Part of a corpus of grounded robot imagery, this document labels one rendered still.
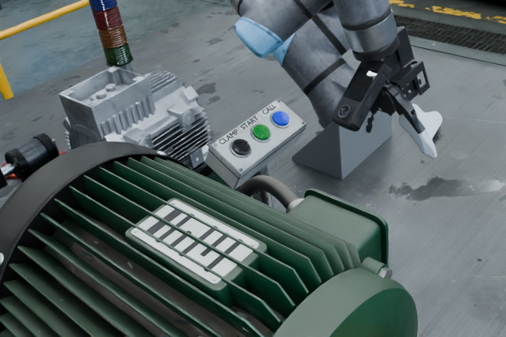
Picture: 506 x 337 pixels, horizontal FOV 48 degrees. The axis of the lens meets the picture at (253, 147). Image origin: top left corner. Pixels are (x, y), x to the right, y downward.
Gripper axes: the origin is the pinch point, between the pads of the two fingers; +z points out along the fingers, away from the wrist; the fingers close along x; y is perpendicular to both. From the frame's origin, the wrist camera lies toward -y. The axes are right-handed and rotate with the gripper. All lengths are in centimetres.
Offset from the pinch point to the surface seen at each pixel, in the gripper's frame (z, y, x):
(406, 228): 19.5, -2.4, 2.1
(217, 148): -15.7, -24.7, 10.6
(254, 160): -11.7, -21.3, 7.3
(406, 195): 20.5, 5.0, 8.8
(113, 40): -22, -17, 64
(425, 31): 128, 194, 191
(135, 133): -18.9, -31.5, 25.2
